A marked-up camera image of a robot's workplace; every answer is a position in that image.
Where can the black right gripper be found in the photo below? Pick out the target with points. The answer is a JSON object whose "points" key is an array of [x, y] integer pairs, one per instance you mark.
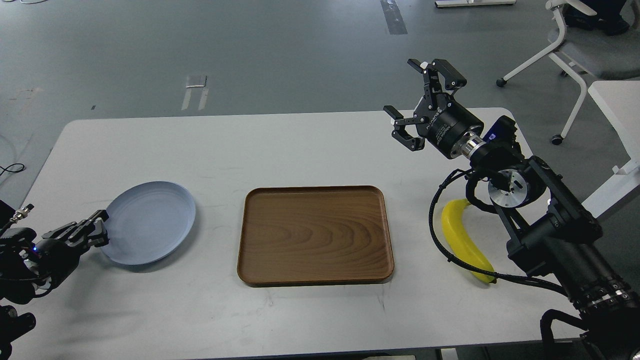
{"points": [[439, 119]]}

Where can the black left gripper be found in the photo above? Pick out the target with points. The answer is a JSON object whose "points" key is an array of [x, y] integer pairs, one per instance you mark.
{"points": [[58, 254]]}

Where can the light blue plate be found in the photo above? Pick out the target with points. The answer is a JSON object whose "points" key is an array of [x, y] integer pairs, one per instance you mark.
{"points": [[148, 222]]}

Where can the yellow banana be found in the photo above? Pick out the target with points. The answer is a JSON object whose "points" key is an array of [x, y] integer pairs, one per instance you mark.
{"points": [[457, 237]]}

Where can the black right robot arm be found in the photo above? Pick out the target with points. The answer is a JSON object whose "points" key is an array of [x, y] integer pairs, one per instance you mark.
{"points": [[551, 234]]}

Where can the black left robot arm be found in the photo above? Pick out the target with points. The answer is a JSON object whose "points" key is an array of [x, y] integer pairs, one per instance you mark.
{"points": [[19, 284]]}

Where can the white office chair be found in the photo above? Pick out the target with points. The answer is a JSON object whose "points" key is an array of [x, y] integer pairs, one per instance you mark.
{"points": [[609, 58]]}

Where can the brown wooden tray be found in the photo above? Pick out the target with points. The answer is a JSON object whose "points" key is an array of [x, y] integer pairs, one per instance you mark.
{"points": [[315, 236]]}

